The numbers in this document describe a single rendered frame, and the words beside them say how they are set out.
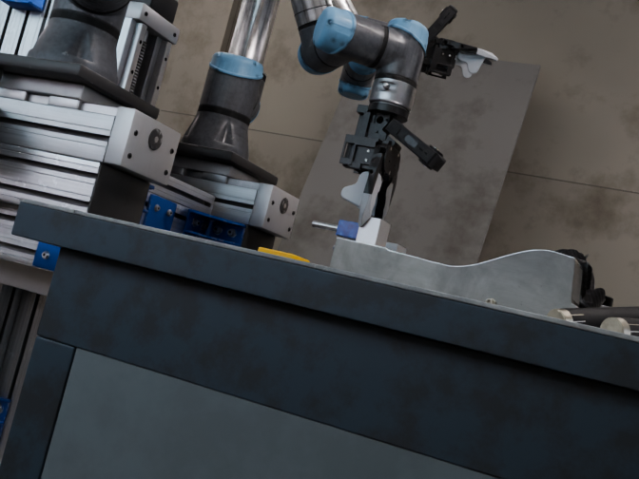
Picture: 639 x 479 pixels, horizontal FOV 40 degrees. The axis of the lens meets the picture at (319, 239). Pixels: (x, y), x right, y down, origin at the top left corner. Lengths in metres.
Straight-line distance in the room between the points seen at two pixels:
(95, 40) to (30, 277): 0.42
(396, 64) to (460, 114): 3.12
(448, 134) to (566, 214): 0.72
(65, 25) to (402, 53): 0.55
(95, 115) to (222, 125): 0.53
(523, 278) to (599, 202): 3.36
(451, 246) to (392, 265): 2.87
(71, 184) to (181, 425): 0.66
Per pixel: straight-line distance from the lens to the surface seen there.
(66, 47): 1.50
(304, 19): 1.64
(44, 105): 1.48
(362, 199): 1.47
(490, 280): 1.35
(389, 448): 0.74
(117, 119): 1.39
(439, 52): 2.14
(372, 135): 1.53
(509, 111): 4.62
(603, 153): 4.75
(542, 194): 4.73
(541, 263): 1.34
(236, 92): 1.92
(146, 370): 0.84
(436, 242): 4.27
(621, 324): 0.91
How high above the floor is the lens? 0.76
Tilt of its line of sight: 5 degrees up
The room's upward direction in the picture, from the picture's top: 14 degrees clockwise
